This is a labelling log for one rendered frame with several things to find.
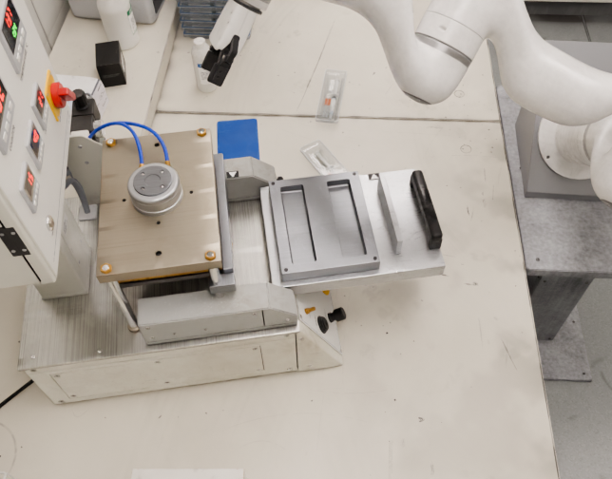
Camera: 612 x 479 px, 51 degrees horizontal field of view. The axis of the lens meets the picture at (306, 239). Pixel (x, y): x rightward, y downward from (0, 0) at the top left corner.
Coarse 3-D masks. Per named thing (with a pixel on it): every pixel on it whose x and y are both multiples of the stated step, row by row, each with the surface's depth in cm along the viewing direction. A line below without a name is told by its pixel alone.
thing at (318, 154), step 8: (312, 144) 152; (320, 144) 152; (304, 152) 151; (312, 152) 151; (320, 152) 151; (328, 152) 151; (312, 160) 149; (320, 160) 149; (328, 160) 149; (336, 160) 149; (320, 168) 148; (328, 168) 148; (336, 168) 148; (344, 168) 148
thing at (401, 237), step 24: (264, 192) 119; (384, 192) 113; (408, 192) 118; (264, 216) 116; (384, 216) 115; (408, 216) 115; (384, 240) 112; (408, 240) 112; (384, 264) 109; (408, 264) 109; (432, 264) 109; (288, 288) 108; (312, 288) 109; (336, 288) 110
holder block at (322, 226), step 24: (288, 192) 117; (312, 192) 115; (336, 192) 117; (360, 192) 115; (288, 216) 114; (312, 216) 112; (336, 216) 114; (360, 216) 112; (288, 240) 111; (312, 240) 111; (336, 240) 109; (360, 240) 111; (288, 264) 107; (312, 264) 107; (336, 264) 107; (360, 264) 107
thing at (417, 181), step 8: (416, 176) 115; (416, 184) 114; (424, 184) 114; (416, 192) 114; (424, 192) 113; (424, 200) 112; (424, 208) 111; (432, 208) 111; (424, 216) 111; (432, 216) 110; (432, 224) 109; (432, 232) 108; (440, 232) 108; (432, 240) 109; (440, 240) 109; (432, 248) 111
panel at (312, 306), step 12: (300, 300) 113; (312, 300) 118; (324, 300) 125; (300, 312) 110; (312, 312) 116; (324, 312) 123; (312, 324) 114; (324, 336) 117; (336, 336) 124; (336, 348) 122
